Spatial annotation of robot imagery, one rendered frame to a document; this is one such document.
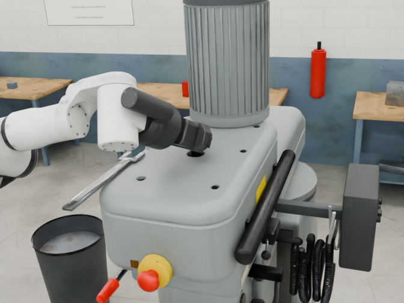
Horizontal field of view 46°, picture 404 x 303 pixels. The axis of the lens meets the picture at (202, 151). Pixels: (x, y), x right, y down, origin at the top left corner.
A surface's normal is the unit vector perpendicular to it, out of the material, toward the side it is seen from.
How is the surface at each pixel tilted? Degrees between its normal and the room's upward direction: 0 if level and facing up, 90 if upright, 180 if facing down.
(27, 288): 0
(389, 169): 90
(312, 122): 90
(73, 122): 77
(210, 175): 0
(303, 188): 0
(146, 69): 90
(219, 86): 90
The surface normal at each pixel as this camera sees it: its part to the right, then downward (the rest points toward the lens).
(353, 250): -0.33, 0.38
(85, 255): 0.62, 0.33
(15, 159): 0.85, 0.32
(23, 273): -0.05, -0.92
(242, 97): 0.29, 0.36
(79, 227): 0.00, 0.33
